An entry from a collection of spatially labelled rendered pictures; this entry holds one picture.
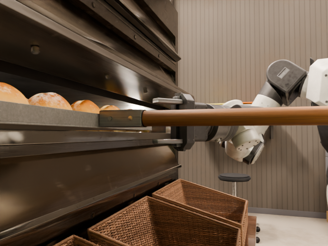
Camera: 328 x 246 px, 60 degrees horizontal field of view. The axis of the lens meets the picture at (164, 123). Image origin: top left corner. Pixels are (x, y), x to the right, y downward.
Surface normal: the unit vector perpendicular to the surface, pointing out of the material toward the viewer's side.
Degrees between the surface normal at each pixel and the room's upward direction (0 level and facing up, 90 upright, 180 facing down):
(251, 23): 90
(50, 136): 90
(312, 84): 85
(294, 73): 76
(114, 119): 90
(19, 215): 70
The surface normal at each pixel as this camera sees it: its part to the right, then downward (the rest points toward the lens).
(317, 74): -0.97, -0.09
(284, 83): -0.43, -0.29
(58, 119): 0.95, -0.01
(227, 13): -0.31, -0.04
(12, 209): 0.89, -0.36
